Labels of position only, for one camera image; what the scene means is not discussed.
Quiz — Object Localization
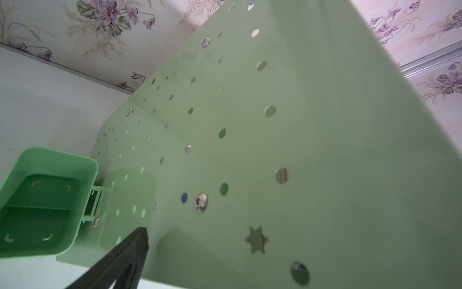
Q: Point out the green pen holder cup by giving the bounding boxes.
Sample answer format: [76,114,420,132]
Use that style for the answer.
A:
[1,147,102,259]

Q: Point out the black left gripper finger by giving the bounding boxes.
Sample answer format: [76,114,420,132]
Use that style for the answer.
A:
[68,227,149,289]

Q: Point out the green wooden bookshelf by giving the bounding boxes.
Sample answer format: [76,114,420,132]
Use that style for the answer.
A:
[57,1,462,289]

